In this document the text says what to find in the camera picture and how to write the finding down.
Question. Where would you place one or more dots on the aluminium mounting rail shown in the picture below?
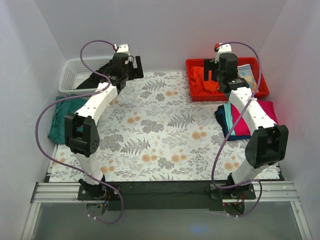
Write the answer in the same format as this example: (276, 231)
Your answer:
(166, 210)

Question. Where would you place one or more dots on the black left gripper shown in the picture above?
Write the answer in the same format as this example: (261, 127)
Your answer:
(137, 66)

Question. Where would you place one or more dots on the turquoise folded shirt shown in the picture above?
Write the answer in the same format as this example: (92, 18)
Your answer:
(229, 123)

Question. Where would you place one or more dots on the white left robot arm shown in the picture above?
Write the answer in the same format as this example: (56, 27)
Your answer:
(80, 128)

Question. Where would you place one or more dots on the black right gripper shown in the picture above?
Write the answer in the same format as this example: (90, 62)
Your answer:
(208, 66)

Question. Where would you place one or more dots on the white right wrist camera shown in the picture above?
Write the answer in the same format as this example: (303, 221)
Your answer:
(221, 48)

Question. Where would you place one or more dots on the black t shirt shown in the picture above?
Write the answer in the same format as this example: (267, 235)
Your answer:
(94, 79)

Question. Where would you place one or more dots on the magenta folded shirt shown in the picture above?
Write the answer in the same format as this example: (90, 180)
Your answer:
(241, 128)

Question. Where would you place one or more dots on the red plastic bin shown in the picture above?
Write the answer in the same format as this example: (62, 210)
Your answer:
(262, 92)

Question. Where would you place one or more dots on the patterned pastel cloth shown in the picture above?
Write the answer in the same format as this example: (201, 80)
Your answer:
(245, 72)

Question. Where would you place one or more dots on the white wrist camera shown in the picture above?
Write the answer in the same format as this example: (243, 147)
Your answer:
(221, 48)
(122, 48)

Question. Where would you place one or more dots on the navy blue folded shirt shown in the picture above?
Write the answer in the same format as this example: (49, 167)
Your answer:
(221, 119)

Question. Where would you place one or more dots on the white plastic basket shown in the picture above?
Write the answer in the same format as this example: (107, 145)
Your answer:
(75, 73)

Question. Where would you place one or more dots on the orange crumpled shirt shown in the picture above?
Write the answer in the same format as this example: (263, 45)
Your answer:
(197, 83)

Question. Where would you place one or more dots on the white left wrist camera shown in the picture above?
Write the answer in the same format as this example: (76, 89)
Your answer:
(122, 48)

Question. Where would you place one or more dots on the floral patterned table mat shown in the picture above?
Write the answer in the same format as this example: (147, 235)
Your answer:
(153, 131)

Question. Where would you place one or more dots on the teal green folded shirt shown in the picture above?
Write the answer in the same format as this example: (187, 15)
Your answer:
(57, 129)

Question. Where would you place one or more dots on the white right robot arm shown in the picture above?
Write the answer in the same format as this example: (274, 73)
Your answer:
(268, 140)

